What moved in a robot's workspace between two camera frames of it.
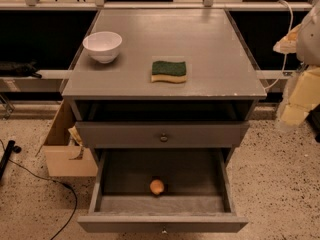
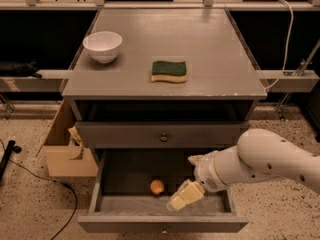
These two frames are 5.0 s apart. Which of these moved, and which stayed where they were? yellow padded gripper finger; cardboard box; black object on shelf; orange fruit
Moved: yellow padded gripper finger
Stayed: black object on shelf; orange fruit; cardboard box
